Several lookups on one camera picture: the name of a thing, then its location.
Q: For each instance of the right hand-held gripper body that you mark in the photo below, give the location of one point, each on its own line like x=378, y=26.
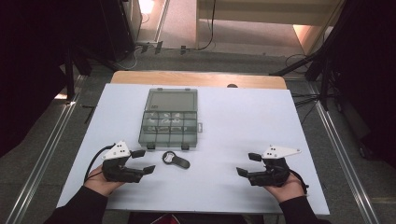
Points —
x=274, y=172

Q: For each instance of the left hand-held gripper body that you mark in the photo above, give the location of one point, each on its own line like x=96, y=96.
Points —
x=116, y=172

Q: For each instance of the black round-headed tool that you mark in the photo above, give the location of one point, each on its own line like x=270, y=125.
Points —
x=174, y=159

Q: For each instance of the grey transparent compartment box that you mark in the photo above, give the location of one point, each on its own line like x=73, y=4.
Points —
x=169, y=119

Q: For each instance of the person's left hand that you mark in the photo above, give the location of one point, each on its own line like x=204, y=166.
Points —
x=99, y=185

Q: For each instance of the person's right hand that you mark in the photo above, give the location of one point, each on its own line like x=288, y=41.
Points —
x=288, y=189

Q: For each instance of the white table board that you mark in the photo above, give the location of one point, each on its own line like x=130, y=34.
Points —
x=233, y=140

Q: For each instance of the group of small white parts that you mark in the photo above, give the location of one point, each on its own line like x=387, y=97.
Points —
x=165, y=118

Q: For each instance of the small dark round object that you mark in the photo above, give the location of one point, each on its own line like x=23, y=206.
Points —
x=232, y=86

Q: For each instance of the wooden table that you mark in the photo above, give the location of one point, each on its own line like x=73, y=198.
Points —
x=193, y=78

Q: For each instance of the black metal stand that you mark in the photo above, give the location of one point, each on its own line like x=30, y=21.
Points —
x=320, y=65
x=70, y=71

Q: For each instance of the black cabinet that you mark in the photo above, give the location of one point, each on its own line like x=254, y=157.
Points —
x=116, y=28

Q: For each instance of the dark curtain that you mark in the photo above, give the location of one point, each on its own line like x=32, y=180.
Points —
x=370, y=77
x=28, y=62

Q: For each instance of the metal floor rail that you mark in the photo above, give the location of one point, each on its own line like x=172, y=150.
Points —
x=345, y=155
x=40, y=161

